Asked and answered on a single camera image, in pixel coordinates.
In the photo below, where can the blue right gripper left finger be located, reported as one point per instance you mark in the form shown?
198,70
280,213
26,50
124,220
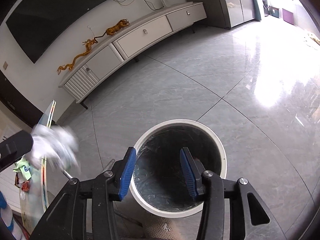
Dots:
126,169

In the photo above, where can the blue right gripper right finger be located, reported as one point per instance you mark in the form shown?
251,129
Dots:
190,172

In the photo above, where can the green paper piece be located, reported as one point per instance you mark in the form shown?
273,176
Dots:
22,166

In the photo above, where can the white paper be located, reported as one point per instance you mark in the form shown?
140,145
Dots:
59,145

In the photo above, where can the white round trash bin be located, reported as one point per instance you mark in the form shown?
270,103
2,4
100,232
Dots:
157,183

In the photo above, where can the dark brown entrance door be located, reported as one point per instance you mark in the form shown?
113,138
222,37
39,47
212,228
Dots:
17,103

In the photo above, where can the white tv cabinet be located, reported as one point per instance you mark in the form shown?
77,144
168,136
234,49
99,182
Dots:
115,51

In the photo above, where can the golden dragon figurine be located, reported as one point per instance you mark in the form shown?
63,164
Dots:
88,48

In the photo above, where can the golden tiger figurine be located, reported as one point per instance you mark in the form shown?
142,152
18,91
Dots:
112,30

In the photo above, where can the grey refrigerator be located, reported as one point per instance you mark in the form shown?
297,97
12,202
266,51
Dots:
220,1

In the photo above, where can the purple box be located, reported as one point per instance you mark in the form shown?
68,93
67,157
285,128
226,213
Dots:
288,17

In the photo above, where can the beige wall switch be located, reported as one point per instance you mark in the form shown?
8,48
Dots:
5,65

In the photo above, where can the large black wall television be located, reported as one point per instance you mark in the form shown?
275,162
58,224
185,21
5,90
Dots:
35,24

